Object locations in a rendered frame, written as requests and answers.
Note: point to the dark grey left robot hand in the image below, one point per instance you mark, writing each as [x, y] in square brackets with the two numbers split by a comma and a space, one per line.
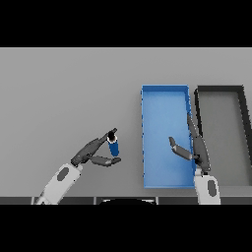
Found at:
[86, 152]

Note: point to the blue bin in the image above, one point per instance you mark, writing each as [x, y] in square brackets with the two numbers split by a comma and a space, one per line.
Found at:
[165, 134]

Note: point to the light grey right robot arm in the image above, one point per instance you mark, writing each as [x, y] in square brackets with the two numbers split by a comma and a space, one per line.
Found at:
[207, 189]

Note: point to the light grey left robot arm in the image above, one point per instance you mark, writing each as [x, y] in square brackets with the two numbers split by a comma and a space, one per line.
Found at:
[59, 183]

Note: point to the dark grey bin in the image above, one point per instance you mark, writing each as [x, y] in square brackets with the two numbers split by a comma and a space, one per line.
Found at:
[226, 138]

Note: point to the blue pipe with dark end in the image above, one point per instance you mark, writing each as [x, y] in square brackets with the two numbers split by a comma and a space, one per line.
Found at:
[113, 144]

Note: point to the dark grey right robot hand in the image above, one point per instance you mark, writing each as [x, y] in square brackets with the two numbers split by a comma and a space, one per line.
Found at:
[200, 151]

